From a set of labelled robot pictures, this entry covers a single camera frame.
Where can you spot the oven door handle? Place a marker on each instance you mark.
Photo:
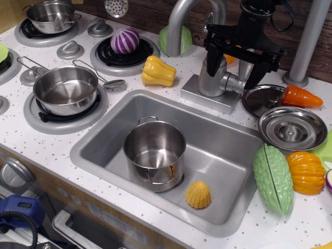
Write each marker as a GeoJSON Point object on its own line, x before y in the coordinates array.
{"type": "Point", "coordinates": [78, 229]}

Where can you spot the purple striped toy onion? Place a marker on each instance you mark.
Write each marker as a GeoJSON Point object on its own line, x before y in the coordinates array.
{"type": "Point", "coordinates": [125, 41]}

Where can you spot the light green toy plate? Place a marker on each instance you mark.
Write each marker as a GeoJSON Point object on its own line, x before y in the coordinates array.
{"type": "Point", "coordinates": [324, 152]}

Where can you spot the steel lid with knob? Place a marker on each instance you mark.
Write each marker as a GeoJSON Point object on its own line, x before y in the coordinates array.
{"type": "Point", "coordinates": [261, 99]}

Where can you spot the front stove burner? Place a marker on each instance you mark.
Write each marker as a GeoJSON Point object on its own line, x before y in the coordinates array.
{"type": "Point", "coordinates": [36, 117]}

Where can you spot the steel pot in sink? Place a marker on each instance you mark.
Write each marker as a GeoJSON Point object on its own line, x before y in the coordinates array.
{"type": "Point", "coordinates": [154, 151]}

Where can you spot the orange toy pumpkin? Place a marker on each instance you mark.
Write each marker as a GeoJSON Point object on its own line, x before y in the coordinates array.
{"type": "Point", "coordinates": [307, 172]}

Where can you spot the orange toy behind faucet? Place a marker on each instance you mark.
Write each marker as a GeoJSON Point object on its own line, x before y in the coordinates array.
{"type": "Point", "coordinates": [229, 59]}

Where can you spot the back left stove burner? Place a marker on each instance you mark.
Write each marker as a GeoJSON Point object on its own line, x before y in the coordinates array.
{"type": "Point", "coordinates": [27, 34]}

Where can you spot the green toy bitter gourd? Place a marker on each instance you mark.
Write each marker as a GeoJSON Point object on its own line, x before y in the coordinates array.
{"type": "Point", "coordinates": [273, 179]}

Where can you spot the silver toy faucet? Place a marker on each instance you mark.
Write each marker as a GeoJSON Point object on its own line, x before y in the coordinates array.
{"type": "Point", "coordinates": [201, 89]}

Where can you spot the grey stove knob middle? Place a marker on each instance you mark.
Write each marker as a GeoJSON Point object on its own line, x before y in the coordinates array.
{"type": "Point", "coordinates": [70, 51]}

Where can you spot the grey stove knob edge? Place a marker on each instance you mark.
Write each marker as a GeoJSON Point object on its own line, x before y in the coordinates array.
{"type": "Point", "coordinates": [4, 105]}

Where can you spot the grey toy sink basin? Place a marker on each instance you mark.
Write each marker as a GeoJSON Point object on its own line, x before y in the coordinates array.
{"type": "Point", "coordinates": [193, 165]}

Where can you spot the purple toy onion slice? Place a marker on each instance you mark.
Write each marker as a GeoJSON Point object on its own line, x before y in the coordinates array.
{"type": "Point", "coordinates": [328, 180]}

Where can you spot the yellow toy corn piece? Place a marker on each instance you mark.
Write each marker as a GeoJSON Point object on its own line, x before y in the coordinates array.
{"type": "Point", "coordinates": [198, 195]}

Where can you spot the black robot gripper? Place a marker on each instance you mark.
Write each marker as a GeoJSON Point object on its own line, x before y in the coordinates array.
{"type": "Point", "coordinates": [246, 41]}

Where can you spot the yellow toy bell pepper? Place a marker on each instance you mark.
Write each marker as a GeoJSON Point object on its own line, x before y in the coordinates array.
{"type": "Point", "coordinates": [156, 72]}

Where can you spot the back middle stove burner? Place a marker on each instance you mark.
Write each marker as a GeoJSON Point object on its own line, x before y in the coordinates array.
{"type": "Point", "coordinates": [104, 59]}

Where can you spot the grey vertical post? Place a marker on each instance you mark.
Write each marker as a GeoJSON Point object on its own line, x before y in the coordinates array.
{"type": "Point", "coordinates": [311, 32]}

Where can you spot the upturned steel lid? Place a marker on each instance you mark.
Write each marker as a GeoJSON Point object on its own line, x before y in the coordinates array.
{"type": "Point", "coordinates": [292, 128]}

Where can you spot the green toy cabbage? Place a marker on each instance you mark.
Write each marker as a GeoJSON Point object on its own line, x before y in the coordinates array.
{"type": "Point", "coordinates": [186, 40]}

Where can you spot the grey oven knob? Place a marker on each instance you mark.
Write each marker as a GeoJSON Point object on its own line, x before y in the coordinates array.
{"type": "Point", "coordinates": [15, 174]}

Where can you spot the silver faucet lever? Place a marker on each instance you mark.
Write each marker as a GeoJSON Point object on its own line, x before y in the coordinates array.
{"type": "Point", "coordinates": [233, 83]}

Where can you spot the steel pot back burner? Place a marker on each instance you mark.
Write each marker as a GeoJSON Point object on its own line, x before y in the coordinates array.
{"type": "Point", "coordinates": [52, 17]}

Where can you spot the grey stove knob left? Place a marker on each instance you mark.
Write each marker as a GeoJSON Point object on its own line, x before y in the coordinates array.
{"type": "Point", "coordinates": [29, 77]}

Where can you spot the left edge stove burner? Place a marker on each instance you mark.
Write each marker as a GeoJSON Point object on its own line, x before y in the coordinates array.
{"type": "Point", "coordinates": [13, 70]}

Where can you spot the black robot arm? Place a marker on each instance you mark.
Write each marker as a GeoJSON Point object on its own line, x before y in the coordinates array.
{"type": "Point", "coordinates": [266, 6]}

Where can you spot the green toy leaf left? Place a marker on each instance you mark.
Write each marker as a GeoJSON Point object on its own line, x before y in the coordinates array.
{"type": "Point", "coordinates": [4, 51]}

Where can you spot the grey stove knob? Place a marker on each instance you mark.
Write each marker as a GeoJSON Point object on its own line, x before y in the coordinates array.
{"type": "Point", "coordinates": [29, 77]}
{"type": "Point", "coordinates": [70, 51]}
{"type": "Point", "coordinates": [100, 29]}

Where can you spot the blue clamp with cable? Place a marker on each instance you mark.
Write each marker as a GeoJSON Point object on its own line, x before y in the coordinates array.
{"type": "Point", "coordinates": [23, 212]}

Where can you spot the orange toy carrot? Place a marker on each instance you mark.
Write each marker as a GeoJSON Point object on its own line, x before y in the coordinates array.
{"type": "Point", "coordinates": [300, 97]}

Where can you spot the perforated steel skimmer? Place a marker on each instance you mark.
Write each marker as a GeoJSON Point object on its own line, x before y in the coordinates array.
{"type": "Point", "coordinates": [116, 8]}

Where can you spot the steel saucepan on burner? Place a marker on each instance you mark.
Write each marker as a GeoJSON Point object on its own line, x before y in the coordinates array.
{"type": "Point", "coordinates": [66, 90]}

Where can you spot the grey stove knob rear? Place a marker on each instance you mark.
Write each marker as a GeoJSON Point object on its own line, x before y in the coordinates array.
{"type": "Point", "coordinates": [100, 29]}

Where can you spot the steel spoon utensil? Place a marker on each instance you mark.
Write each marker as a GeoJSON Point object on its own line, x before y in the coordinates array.
{"type": "Point", "coordinates": [106, 84]}

